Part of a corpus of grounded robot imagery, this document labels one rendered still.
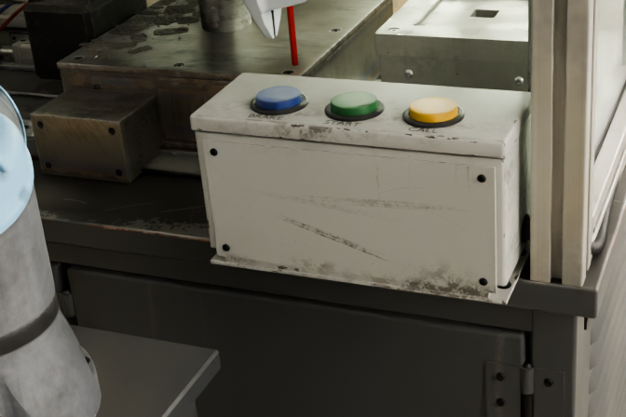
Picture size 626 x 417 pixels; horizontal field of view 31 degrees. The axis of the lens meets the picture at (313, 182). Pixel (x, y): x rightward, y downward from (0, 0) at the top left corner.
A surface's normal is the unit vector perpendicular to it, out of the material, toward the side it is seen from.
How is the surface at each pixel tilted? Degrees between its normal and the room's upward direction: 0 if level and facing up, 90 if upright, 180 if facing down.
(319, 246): 90
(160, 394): 0
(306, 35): 0
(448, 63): 90
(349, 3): 0
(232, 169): 90
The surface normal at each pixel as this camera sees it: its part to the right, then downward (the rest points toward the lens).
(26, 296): 0.84, 0.18
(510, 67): -0.38, 0.43
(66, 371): 0.87, -0.19
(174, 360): -0.08, -0.90
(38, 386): 0.69, -0.04
